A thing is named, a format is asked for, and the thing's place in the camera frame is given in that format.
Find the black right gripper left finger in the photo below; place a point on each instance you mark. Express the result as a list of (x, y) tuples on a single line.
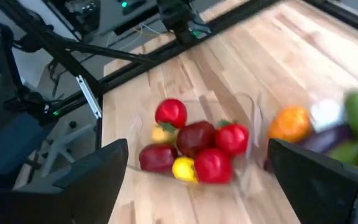
[(82, 202)]

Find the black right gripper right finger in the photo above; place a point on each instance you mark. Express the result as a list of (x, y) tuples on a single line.
[(322, 193)]

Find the short green cucumber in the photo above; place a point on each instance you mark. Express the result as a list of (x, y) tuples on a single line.
[(346, 152)]

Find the purple eggplant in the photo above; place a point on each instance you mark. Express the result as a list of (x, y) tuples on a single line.
[(325, 140)]

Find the orange pumpkin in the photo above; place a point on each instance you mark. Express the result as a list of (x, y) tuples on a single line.
[(291, 123)]

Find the white garlic bulb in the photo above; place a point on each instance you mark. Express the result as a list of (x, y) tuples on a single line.
[(326, 113)]

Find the large dark red apple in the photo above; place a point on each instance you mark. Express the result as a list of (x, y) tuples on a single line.
[(157, 157)]

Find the yellow lemon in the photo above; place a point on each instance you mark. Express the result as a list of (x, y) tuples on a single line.
[(183, 168), (163, 136)]

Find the bright red bell pepper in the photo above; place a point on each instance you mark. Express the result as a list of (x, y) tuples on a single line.
[(171, 112)]

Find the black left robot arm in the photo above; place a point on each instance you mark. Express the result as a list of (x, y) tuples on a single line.
[(174, 15)]

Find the clear plastic bin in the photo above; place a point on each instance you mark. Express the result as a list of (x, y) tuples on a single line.
[(328, 93), (244, 180)]

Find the blue office chair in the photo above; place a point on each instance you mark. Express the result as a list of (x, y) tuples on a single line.
[(14, 143)]

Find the yellow lemon in bin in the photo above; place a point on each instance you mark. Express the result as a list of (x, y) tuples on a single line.
[(163, 136)]

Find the grey desk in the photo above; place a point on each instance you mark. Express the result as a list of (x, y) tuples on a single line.
[(110, 18)]

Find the silver aluminium bracket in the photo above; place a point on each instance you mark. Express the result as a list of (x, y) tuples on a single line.
[(89, 96)]

